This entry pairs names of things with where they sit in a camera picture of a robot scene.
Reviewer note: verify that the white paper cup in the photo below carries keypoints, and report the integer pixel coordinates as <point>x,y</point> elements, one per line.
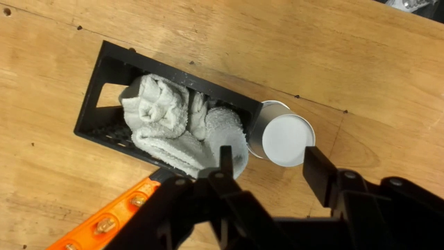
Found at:
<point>287,139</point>

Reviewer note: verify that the white cloth towel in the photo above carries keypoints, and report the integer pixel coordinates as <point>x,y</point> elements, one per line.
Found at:
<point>162,115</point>

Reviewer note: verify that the orange utility tool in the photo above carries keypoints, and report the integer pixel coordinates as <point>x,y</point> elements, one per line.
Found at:
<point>116,216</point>

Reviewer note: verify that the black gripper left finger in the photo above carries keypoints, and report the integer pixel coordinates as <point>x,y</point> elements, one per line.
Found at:
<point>217,208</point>

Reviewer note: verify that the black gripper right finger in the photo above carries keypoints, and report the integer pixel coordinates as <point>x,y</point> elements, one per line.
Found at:
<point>324,178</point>

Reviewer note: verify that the black perforated box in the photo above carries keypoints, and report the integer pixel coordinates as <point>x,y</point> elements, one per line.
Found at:
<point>106,69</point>

